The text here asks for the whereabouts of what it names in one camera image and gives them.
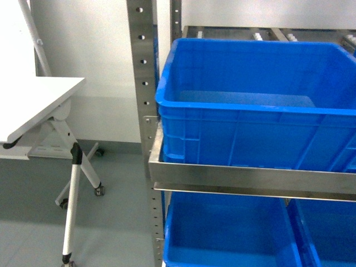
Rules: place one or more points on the steel shelf rack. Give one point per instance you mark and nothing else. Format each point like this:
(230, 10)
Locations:
(164, 178)

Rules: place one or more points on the white folding table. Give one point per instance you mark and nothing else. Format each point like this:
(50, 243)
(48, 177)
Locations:
(31, 109)

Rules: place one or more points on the blue plastic crate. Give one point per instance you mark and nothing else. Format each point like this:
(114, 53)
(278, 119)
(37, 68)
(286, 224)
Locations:
(268, 104)

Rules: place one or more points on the white tripod leg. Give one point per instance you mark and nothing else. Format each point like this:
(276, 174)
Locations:
(77, 154)

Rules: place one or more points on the lower left blue crate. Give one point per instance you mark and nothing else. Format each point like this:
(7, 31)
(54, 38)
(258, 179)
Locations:
(228, 230)

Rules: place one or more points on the lower right blue crate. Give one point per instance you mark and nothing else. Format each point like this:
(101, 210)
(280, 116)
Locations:
(324, 231)

